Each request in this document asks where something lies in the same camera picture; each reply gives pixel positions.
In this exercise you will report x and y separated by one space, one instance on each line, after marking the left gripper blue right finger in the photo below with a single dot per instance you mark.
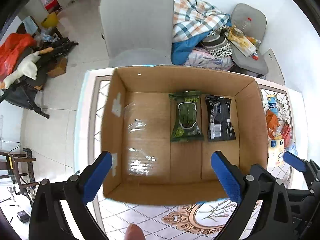
228 175

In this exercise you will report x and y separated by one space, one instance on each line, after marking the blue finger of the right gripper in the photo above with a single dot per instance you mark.
294 161

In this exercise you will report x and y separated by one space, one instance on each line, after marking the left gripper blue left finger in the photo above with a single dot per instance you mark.
93 176

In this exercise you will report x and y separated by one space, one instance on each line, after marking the orange snack packet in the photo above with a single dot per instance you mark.
272 125

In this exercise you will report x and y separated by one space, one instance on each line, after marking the black snack packet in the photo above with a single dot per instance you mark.
220 127

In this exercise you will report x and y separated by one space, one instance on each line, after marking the green wet wipes pack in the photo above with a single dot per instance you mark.
186 127

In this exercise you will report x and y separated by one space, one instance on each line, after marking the light blue tissue pack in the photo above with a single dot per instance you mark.
292 148

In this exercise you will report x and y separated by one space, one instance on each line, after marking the person's left hand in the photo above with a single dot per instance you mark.
134 232

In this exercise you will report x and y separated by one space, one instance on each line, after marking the yellow tissue pack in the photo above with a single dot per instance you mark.
275 152

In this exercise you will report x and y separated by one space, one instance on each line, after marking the blue tube packet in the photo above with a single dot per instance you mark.
272 103

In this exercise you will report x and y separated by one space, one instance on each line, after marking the dark wooden chair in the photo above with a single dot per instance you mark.
25 181

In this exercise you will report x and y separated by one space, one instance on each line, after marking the open cardboard box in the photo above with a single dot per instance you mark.
162 124

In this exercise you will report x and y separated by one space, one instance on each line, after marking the small cardboard box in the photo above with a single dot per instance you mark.
57 67

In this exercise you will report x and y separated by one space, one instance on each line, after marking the yellow snack box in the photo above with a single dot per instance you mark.
237 37

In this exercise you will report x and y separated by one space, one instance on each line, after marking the white goose plush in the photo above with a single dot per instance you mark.
27 67

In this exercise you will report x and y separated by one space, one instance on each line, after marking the black striped hat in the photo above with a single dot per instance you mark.
217 45

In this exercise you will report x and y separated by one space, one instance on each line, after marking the grey cushioned seat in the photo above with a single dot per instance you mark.
255 64

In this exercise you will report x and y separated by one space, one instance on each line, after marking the clear plastic bottle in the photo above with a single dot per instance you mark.
246 25

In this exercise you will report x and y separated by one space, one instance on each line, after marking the orange plastic bag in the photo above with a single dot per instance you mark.
11 50

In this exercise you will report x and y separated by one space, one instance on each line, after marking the plaid blanket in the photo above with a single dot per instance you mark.
193 20

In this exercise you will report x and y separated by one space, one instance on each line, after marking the yellow bucket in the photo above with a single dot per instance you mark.
51 21

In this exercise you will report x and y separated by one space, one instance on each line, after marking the grey chair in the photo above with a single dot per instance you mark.
137 32

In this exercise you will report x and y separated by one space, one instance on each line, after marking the black stroller frame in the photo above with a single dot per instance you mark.
22 92

